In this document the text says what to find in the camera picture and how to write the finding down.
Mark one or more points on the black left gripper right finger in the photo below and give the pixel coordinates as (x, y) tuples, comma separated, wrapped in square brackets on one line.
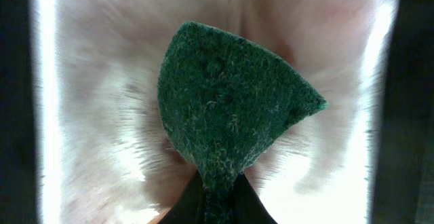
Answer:
[(247, 207)]

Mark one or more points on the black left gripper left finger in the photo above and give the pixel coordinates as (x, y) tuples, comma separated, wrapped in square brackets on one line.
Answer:
[(189, 209)]

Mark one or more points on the green scrub sponge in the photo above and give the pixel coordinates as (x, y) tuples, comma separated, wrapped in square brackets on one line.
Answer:
[(223, 101)]

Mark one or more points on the black rectangular tray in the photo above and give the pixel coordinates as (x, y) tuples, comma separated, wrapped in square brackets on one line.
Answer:
[(81, 134)]

